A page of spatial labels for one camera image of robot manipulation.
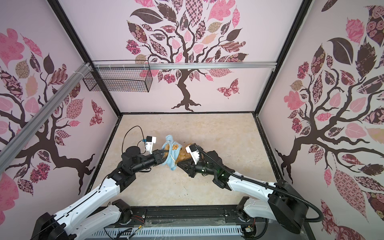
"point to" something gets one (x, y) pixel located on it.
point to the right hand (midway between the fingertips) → (178, 162)
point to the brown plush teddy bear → (183, 154)
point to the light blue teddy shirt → (174, 149)
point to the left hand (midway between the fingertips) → (173, 155)
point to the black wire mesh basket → (118, 79)
